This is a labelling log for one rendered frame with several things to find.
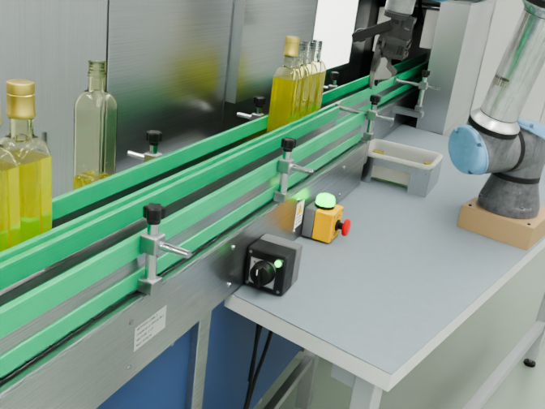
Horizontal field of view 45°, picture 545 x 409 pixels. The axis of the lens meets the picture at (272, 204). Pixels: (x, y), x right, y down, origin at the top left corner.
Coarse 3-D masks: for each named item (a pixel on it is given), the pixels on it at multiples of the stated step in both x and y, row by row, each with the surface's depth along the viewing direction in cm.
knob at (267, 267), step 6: (258, 264) 121; (264, 264) 120; (270, 264) 121; (252, 270) 121; (258, 270) 119; (264, 270) 119; (270, 270) 120; (252, 276) 121; (258, 276) 119; (264, 276) 120; (270, 276) 120; (258, 282) 119; (264, 282) 120
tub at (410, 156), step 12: (372, 144) 202; (384, 144) 203; (396, 144) 202; (372, 156) 190; (384, 156) 188; (396, 156) 203; (408, 156) 201; (420, 156) 200; (432, 156) 198; (420, 168) 185; (432, 168) 185
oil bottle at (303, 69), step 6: (300, 66) 162; (306, 66) 164; (306, 72) 163; (306, 78) 164; (306, 84) 165; (300, 90) 163; (306, 90) 166; (300, 96) 163; (306, 96) 167; (300, 102) 165; (300, 108) 166; (300, 114) 167
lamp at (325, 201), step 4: (316, 196) 148; (320, 196) 147; (324, 196) 147; (328, 196) 147; (332, 196) 147; (316, 200) 148; (320, 200) 147; (324, 200) 146; (328, 200) 146; (332, 200) 147; (316, 204) 148; (320, 204) 147; (324, 204) 146; (328, 204) 147; (332, 204) 147; (320, 208) 147; (324, 208) 147; (328, 208) 147; (332, 208) 147
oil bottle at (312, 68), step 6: (312, 66) 167; (312, 72) 167; (312, 78) 168; (312, 84) 169; (312, 90) 170; (312, 96) 172; (306, 102) 169; (312, 102) 173; (306, 108) 170; (306, 114) 171
